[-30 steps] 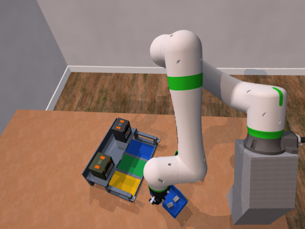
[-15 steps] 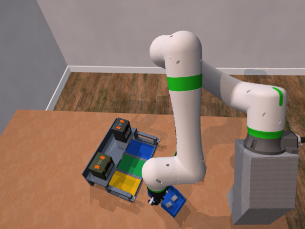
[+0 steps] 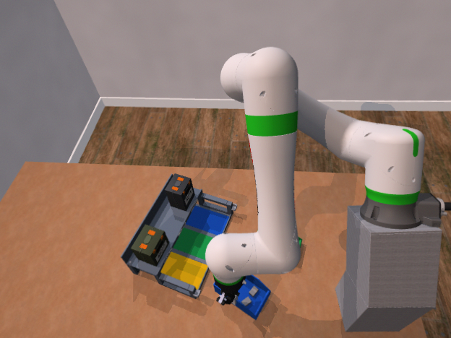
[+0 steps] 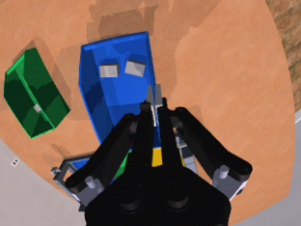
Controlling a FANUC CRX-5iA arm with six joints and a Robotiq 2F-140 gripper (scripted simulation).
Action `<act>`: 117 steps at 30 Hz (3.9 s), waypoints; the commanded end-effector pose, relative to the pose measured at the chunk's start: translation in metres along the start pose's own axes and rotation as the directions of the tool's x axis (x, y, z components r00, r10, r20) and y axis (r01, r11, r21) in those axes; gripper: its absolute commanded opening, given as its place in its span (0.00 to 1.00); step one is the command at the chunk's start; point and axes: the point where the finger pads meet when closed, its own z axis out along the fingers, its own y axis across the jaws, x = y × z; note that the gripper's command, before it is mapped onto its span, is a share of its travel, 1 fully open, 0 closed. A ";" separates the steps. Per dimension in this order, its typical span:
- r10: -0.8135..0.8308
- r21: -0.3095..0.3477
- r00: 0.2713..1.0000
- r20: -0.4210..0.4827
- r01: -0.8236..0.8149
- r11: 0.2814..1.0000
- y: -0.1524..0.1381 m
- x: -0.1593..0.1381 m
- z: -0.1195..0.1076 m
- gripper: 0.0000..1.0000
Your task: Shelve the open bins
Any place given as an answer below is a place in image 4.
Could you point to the blue bin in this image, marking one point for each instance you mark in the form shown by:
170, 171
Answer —
107, 99

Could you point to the grey metal shelf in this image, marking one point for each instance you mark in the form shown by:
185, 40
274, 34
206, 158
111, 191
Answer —
75, 163

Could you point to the green bin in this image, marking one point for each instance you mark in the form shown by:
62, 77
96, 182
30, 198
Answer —
44, 92

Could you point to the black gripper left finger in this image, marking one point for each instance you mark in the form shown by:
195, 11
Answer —
99, 171

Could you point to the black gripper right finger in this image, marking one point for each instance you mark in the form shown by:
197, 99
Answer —
230, 172

